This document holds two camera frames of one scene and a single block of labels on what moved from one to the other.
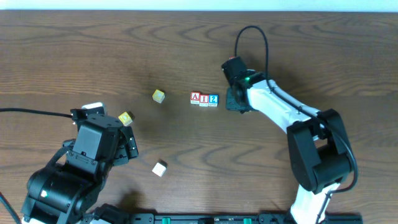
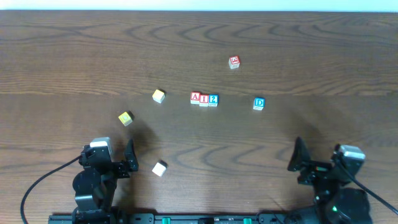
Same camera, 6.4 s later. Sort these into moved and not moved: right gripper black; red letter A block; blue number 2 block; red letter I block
Moved: right gripper black
Not moved: red letter I block; red letter A block; blue number 2 block
